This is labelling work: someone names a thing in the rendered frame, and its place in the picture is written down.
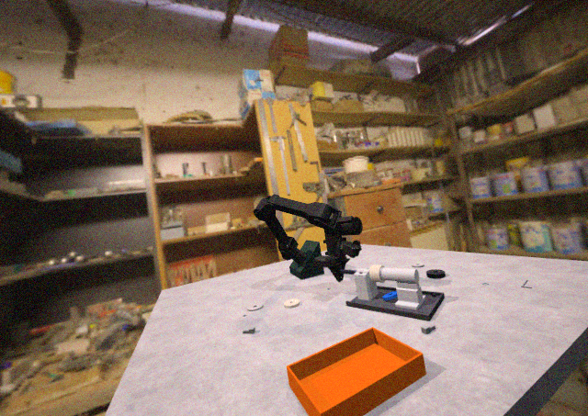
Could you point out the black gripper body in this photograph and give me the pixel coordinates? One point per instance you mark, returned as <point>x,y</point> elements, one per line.
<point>333,258</point>

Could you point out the orange open tray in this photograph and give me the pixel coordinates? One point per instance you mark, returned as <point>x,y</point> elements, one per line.
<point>354,376</point>

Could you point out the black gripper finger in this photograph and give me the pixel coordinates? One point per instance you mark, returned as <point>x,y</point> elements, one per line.
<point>342,267</point>
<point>335,269</point>

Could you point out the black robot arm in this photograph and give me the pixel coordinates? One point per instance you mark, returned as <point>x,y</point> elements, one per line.
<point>315,213</point>

